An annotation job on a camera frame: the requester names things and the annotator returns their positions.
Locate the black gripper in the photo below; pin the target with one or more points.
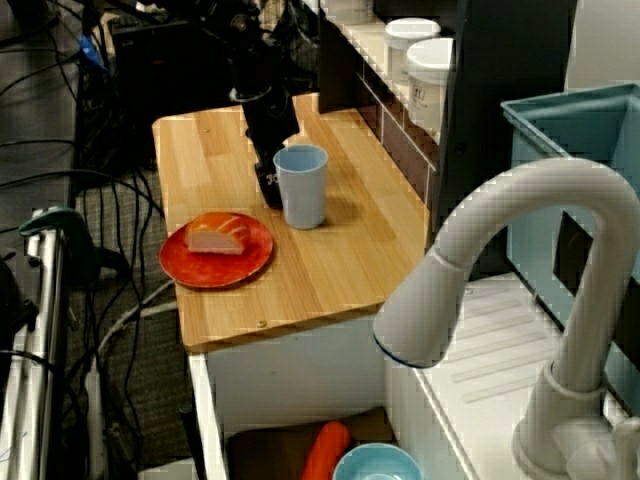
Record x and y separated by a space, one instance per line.
272 122

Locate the light blue plastic cup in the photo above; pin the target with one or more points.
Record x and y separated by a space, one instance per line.
302 205

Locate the salmon sushi toy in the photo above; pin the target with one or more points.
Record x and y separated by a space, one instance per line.
210 240

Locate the red round plate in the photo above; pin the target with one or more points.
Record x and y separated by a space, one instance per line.
215 270

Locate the dark tile backsplash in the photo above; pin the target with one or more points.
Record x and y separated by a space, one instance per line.
405 145

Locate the white labelled jar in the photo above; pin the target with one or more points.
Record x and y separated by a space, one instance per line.
400 40
430 85

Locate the black keyboard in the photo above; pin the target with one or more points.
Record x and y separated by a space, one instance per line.
125 22

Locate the blue tag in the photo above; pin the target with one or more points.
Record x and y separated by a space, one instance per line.
92 50

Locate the dark upright panel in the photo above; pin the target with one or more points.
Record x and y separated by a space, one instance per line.
500 100

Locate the teal plastic dish bin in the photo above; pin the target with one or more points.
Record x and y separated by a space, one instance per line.
530 200

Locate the white toy sink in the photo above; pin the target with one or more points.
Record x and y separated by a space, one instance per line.
500 320

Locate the orange toy carrot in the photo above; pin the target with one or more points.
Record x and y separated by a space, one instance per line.
325 450

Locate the grey toy faucet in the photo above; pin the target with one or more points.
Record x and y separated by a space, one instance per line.
550 180

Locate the light blue bowl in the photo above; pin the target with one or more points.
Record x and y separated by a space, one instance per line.
375 465

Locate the cream wall shelf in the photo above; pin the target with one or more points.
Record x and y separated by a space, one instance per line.
372 52

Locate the aluminium frame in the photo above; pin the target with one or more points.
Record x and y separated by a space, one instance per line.
47 300

